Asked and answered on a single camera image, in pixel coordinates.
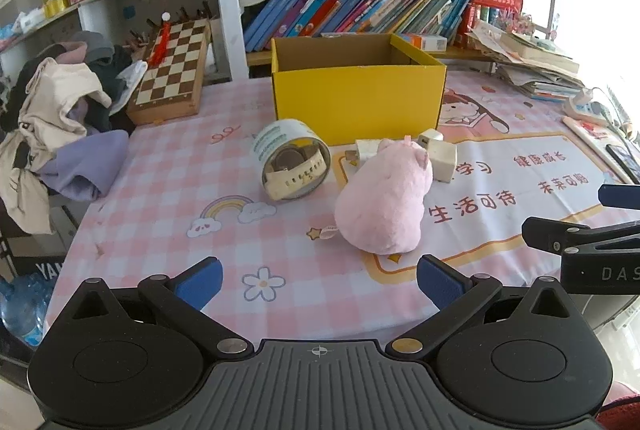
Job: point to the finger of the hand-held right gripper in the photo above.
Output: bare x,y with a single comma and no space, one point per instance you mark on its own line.
620,196
545,234

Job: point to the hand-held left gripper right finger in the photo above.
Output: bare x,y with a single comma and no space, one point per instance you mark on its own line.
440,282

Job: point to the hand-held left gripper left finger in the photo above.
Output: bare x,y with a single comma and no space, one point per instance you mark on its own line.
200,284

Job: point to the pink plush pig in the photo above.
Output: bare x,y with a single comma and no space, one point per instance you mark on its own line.
385,200

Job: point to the large white charger block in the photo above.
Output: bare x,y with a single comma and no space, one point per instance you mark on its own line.
444,160

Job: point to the beige wrist watch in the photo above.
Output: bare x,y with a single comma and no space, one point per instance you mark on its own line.
300,182

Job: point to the white pronged plug adapter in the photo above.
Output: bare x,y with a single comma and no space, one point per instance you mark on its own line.
364,150

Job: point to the white tape roll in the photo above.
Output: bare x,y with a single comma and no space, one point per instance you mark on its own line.
272,140

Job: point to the yellow cardboard box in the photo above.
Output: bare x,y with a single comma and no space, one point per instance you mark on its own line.
350,105

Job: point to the pink checked desktop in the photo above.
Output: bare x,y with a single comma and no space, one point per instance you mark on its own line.
175,170

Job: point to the black phone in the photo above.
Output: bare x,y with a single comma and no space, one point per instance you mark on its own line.
625,158

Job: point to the white power strip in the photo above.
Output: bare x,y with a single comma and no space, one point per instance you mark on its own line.
582,110

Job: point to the stack of books and papers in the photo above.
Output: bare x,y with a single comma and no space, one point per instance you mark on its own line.
535,65

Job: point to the lavender garment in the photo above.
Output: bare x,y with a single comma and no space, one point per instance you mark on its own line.
85,160

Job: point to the blue water bottle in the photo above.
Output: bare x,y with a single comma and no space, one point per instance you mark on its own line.
22,310

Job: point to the wooden chessboard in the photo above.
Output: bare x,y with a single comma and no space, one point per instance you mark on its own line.
170,70

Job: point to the white cloth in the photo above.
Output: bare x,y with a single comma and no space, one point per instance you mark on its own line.
132,78

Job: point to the orange and white box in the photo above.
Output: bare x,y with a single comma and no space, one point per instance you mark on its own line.
425,42

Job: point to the red tassel ornament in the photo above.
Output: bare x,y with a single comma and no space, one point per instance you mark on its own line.
159,45

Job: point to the beige garment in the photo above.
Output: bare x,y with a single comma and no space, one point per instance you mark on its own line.
45,95

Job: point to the row of blue and pink books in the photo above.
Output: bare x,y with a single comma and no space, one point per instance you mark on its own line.
350,5

